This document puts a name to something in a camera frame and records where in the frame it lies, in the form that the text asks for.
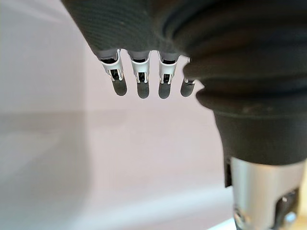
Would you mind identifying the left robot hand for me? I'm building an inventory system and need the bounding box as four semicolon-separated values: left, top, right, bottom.
59;0;307;230

